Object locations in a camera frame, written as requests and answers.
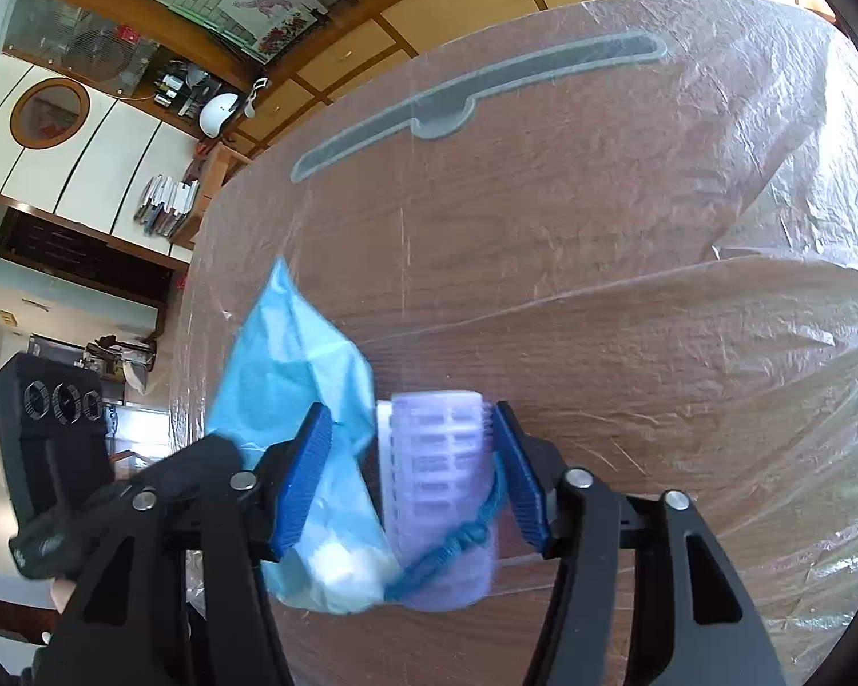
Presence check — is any lilac plastic basket cup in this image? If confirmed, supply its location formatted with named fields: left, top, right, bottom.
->
left=376, top=390, right=505, bottom=612

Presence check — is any blue drawstring bag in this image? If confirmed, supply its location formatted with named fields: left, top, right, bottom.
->
left=207, top=262, right=505, bottom=615

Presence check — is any stack of books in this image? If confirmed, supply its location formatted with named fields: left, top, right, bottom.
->
left=133, top=175, right=200, bottom=238

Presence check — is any small wooden side table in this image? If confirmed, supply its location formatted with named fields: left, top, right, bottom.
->
left=172, top=141, right=252, bottom=249

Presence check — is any white helmet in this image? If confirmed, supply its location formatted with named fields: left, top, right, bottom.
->
left=198, top=93, right=240, bottom=138

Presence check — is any grey chair backrest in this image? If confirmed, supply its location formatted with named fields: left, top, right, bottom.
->
left=291, top=31, right=668, bottom=183

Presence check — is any wooden tv cabinet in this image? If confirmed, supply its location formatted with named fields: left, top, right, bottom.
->
left=227, top=0, right=839, bottom=158

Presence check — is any framed animal picture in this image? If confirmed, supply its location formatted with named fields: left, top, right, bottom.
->
left=216, top=0, right=327, bottom=63

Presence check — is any round wall mirror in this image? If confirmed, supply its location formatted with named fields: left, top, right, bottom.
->
left=10, top=78, right=91, bottom=150

